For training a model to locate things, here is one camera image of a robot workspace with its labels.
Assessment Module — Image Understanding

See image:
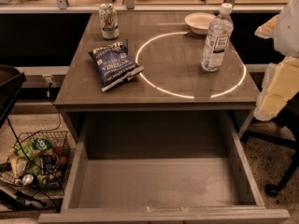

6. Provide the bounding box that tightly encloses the open grey drawer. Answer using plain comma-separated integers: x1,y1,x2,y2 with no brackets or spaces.
38,110,290,224

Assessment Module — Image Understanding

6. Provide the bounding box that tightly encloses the green 7up soda can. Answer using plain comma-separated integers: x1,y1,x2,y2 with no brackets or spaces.
99,4,119,39

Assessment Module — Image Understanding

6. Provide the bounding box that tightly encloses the clear plastic water bottle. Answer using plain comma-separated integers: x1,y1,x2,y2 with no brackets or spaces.
200,3,234,72

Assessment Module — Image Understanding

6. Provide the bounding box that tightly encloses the black bin at left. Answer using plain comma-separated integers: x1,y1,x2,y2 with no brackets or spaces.
0,65,26,127

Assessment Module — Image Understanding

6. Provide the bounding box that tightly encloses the black office chair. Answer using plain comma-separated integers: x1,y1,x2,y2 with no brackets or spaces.
241,94,299,197

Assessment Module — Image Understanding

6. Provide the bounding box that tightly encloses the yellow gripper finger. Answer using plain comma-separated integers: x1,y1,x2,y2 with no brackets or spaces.
253,57,299,121
254,15,278,39

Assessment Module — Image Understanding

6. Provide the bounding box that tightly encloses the grey desk with drawer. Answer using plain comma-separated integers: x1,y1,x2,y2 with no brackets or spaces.
55,11,258,136

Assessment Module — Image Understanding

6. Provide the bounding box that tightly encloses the blue vinegar chips bag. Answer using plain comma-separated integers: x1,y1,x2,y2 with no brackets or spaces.
88,40,144,92

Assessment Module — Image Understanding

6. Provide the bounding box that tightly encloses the white ceramic bowl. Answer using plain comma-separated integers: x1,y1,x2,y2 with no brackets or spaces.
185,12,215,35

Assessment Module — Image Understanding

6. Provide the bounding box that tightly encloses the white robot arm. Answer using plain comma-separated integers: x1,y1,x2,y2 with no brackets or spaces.
253,0,299,121

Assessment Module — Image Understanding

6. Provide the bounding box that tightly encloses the green snack bag in basket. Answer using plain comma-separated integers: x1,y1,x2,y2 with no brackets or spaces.
10,137,57,177

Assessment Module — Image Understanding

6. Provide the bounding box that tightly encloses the black power cable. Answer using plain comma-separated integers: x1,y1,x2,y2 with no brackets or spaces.
0,81,64,213

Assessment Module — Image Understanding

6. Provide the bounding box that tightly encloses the silver can in basket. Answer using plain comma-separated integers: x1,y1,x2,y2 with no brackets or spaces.
21,174,34,186

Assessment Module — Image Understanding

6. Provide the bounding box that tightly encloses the black wire basket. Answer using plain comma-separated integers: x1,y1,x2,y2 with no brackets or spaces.
0,131,70,189

